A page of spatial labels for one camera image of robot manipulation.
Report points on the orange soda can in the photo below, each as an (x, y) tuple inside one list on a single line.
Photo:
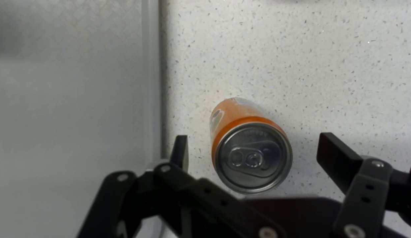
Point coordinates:
[(252, 156)]

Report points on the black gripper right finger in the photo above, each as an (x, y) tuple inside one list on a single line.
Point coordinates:
[(369, 193)]

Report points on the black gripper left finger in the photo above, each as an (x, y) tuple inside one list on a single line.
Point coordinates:
[(170, 203)]

